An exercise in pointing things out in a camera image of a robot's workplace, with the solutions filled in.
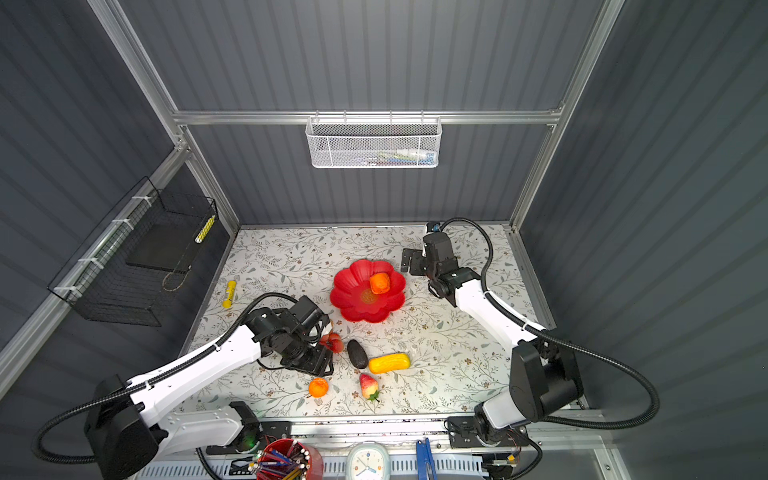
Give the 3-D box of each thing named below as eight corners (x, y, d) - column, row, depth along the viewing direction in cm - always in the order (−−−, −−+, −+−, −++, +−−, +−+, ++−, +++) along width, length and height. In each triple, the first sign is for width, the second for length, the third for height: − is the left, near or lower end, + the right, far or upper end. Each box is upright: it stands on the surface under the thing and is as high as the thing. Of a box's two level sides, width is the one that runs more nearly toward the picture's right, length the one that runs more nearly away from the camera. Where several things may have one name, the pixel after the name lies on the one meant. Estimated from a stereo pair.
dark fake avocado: (359, 373, 86) (358, 368, 82) (344, 350, 90) (342, 344, 87) (371, 364, 87) (371, 359, 84) (356, 342, 92) (355, 336, 88)
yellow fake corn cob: (370, 376, 85) (370, 371, 82) (368, 363, 87) (368, 358, 84) (410, 367, 87) (411, 362, 83) (407, 355, 89) (407, 350, 86)
